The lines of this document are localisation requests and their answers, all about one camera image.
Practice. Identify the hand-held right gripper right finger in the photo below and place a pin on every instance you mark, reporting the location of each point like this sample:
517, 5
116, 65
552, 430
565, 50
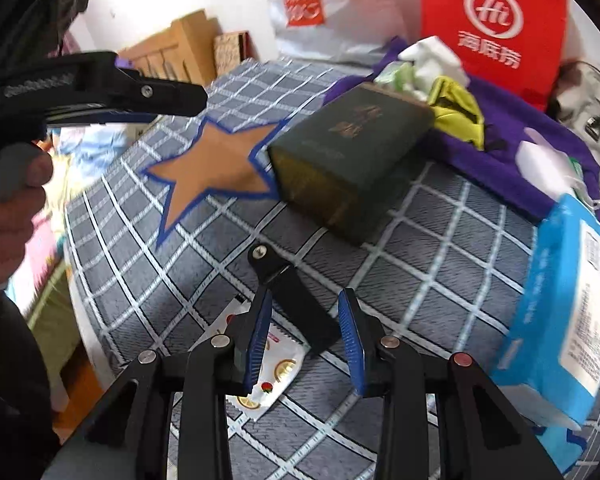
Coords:
350, 345

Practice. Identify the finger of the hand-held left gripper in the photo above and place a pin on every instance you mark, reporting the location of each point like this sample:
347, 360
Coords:
105, 118
160, 97

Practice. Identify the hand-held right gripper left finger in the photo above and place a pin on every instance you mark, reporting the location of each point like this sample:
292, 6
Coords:
257, 345

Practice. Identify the white foam block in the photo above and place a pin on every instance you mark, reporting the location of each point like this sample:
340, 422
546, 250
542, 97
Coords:
545, 165

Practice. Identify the person's left hand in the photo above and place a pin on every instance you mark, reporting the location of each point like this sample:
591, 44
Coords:
10, 230

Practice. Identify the light blue bedding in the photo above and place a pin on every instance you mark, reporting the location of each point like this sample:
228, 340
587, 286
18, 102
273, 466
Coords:
100, 137

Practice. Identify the fruit printed packet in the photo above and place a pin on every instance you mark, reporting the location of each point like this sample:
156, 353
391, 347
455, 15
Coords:
280, 370

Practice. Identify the wooden headboard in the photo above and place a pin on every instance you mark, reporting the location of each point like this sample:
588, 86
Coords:
185, 40

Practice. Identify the brown patterned box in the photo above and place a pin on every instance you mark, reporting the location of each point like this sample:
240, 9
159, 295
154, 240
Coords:
230, 52

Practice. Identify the grey checked blanket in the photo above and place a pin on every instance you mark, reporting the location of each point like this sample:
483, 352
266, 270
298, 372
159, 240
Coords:
145, 270

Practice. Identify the black rectangular box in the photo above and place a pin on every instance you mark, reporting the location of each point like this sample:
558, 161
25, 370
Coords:
350, 160

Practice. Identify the blue tissue pack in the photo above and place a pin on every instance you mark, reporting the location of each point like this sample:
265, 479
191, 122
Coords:
545, 310

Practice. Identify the white plastic bag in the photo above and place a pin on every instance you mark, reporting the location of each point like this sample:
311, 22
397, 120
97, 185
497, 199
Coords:
350, 0

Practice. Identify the purple cloth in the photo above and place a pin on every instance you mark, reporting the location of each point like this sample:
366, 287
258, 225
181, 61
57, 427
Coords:
490, 165

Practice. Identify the light green cloth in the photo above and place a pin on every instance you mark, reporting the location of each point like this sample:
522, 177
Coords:
392, 75

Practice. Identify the white glove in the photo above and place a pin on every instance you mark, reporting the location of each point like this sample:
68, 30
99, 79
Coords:
435, 60

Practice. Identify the beige bag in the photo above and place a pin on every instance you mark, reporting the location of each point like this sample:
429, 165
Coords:
580, 100

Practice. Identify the red paper bag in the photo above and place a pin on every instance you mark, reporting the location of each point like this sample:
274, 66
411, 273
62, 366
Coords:
495, 10

